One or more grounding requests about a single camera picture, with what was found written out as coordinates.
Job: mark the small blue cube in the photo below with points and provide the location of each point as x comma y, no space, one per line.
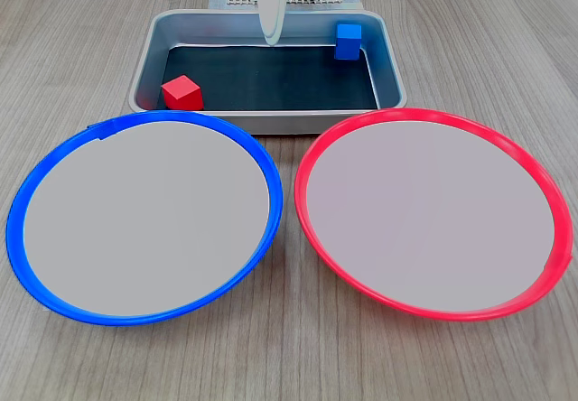
347,42

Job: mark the small red cube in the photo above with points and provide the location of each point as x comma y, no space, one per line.
180,93

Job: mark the white plate red rim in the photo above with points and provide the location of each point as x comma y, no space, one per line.
429,220

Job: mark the black mat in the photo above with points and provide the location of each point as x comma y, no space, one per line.
271,80

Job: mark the white plate blue rim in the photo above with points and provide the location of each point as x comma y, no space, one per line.
144,220

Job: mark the steel tray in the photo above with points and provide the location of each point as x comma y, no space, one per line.
393,80

